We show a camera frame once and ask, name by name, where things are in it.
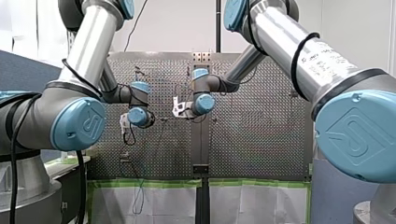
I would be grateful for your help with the black panel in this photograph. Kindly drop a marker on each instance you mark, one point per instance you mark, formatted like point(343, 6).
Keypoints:
point(70, 199)

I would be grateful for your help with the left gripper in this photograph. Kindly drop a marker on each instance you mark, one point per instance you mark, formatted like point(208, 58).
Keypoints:
point(151, 119)

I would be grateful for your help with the black pole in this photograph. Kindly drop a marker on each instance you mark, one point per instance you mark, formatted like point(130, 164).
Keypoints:
point(218, 25)

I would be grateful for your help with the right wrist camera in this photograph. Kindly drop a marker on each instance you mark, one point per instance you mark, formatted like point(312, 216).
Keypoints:
point(178, 107)

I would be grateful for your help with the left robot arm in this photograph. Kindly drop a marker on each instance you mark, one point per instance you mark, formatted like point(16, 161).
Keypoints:
point(90, 46)

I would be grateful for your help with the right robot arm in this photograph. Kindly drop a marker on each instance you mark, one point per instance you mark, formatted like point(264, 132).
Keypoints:
point(327, 68)

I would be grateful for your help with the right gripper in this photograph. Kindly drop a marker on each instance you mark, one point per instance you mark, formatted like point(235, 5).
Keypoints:
point(198, 118)

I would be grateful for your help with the grey board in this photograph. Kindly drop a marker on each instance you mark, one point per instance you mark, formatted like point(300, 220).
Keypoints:
point(336, 199)

